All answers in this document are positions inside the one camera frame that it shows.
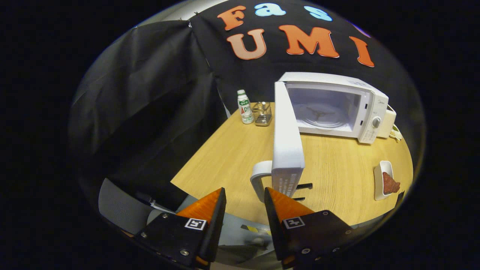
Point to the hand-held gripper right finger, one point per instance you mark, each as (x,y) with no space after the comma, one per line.
(273,225)

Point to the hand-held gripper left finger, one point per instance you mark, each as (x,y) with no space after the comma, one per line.
(215,225)

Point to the brown meat piece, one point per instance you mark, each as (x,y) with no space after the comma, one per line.
(390,184)

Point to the white microwave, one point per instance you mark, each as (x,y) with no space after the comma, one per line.
(371,112)

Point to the grey chair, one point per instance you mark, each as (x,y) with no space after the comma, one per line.
(120,208)

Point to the white plastic tray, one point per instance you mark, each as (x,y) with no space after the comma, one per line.
(379,180)

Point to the white green-label drink bottle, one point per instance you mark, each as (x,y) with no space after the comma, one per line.
(245,108)

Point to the black table clamp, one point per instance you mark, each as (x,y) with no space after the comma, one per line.
(401,197)

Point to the divided dish of beans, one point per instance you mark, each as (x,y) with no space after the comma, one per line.
(396,134)

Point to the white toaster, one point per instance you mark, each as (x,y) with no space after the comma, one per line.
(388,120)

